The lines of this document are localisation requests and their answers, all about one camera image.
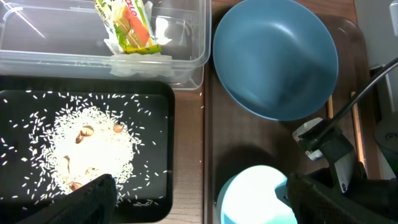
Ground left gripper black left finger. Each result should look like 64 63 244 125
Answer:
18 174 117 224

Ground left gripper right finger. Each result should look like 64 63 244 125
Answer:
287 174 397 224

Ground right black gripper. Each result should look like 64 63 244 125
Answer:
292 117 398 218

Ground light blue bowl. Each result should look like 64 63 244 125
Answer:
216 165 297 224

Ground pile of rice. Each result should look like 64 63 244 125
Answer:
0 90 170 208

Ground dark blue plate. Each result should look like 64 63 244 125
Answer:
213 0 338 121

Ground green yellow snack wrapper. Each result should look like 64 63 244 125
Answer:
94 0 162 55

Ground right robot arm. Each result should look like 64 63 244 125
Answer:
287 1 397 223

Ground black waste tray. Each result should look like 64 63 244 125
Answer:
1 76 175 223

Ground clear plastic waste bin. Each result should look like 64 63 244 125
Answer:
1 1 211 90

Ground right wooden chopstick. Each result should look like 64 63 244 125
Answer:
352 103 366 167

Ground wooden chopstick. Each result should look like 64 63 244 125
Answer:
327 95 333 119
352 103 366 167

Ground left wooden chopstick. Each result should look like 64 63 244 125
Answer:
327 95 333 119

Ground brown serving tray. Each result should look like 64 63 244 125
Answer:
204 14 370 223

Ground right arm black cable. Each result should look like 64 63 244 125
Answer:
317 57 398 141

